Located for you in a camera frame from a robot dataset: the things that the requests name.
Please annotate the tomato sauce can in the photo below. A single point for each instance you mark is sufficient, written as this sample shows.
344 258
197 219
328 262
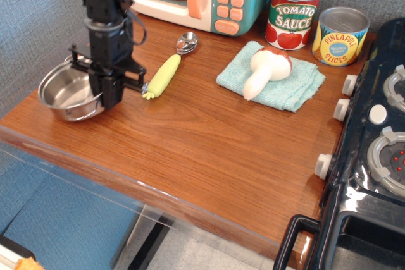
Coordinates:
289 23

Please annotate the teal folded cloth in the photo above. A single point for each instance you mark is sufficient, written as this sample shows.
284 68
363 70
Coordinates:
287 94

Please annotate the white plush mushroom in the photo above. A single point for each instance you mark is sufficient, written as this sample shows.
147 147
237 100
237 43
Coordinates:
267 64

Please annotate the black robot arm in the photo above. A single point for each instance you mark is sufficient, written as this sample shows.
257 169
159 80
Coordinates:
109 12

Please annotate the dark toy stove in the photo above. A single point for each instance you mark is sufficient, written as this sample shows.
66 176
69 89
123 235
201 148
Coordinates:
361 224

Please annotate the stainless steel pot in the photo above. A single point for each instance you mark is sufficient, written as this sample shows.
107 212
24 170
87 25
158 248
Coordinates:
66 91

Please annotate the pineapple slices can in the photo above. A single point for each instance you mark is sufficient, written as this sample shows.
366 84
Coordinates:
340 35

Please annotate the orange black object corner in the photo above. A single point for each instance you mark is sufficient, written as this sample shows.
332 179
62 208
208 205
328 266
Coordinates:
15 256

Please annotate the spoon with green handle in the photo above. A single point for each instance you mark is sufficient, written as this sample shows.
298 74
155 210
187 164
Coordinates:
162 78

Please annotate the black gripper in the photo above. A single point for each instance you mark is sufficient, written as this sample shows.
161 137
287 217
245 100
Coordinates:
107 59

